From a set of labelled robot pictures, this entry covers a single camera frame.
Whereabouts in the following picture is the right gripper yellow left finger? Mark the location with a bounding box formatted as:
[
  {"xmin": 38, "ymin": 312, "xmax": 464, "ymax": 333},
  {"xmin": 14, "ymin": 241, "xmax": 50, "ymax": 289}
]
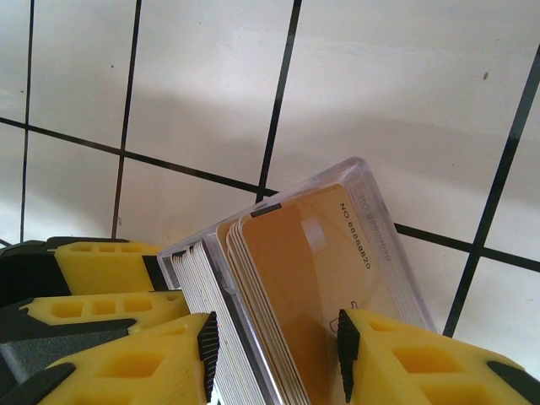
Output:
[{"xmin": 19, "ymin": 310, "xmax": 220, "ymax": 405}]

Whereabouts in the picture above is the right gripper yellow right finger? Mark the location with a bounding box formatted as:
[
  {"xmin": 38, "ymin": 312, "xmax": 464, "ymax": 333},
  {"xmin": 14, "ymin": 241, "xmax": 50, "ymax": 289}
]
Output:
[{"xmin": 337, "ymin": 307, "xmax": 540, "ymax": 405}]

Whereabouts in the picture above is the gold card stack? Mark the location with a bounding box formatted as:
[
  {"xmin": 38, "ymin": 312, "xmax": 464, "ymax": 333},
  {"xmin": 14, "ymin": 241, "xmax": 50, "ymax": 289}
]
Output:
[{"xmin": 216, "ymin": 183, "xmax": 402, "ymax": 405}]

